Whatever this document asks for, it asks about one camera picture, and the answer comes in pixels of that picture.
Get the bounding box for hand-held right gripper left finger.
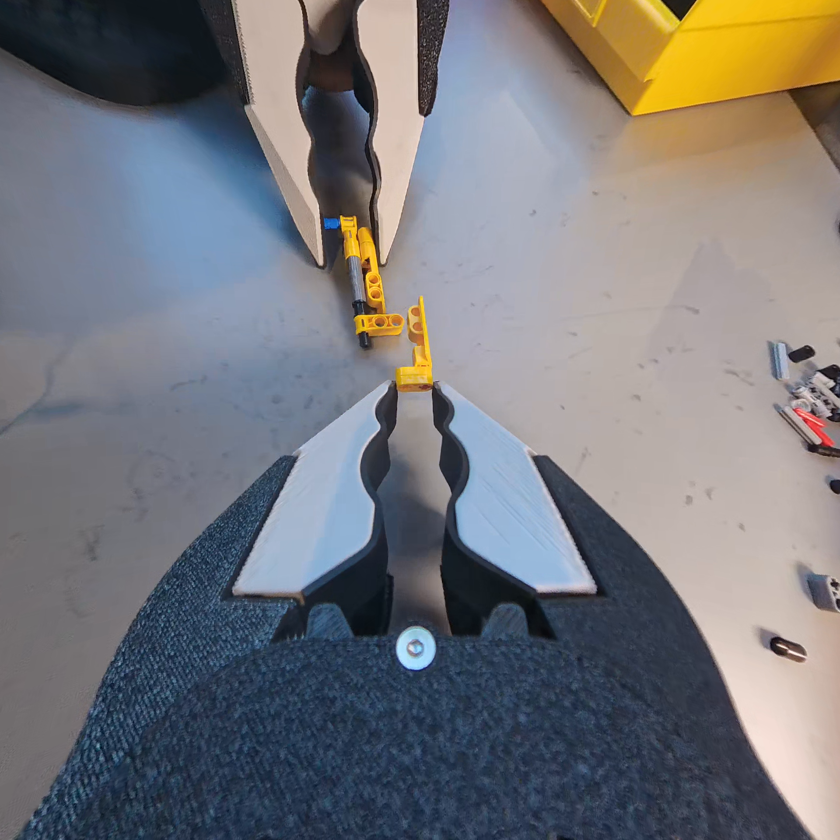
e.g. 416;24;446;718
230;382;399;636

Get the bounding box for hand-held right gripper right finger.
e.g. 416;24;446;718
431;382;599;636

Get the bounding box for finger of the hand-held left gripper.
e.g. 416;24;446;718
353;0;427;266
231;0;329;269

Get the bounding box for yellow toy actuator assembly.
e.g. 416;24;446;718
323;215;404;350

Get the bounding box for yellow angled toy beam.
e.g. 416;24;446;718
395;295;435;393

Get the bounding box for person's left forearm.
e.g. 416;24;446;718
0;0;227;107

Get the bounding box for grey desk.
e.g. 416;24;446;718
0;0;840;840

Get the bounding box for yellow bin with toy vehicle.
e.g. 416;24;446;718
539;0;840;117

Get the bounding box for pile of small toy parts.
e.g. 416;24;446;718
769;341;840;460

